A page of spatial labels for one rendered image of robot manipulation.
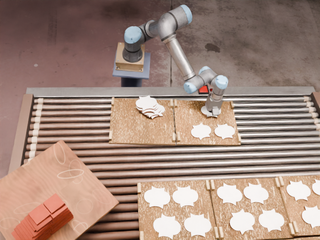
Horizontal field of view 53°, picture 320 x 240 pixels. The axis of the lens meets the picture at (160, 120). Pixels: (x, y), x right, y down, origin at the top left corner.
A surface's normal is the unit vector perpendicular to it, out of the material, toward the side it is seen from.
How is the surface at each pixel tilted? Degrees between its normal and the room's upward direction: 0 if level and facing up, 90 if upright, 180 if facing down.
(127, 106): 0
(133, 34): 10
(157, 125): 0
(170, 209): 0
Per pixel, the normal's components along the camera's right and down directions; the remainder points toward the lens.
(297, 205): 0.10, -0.58
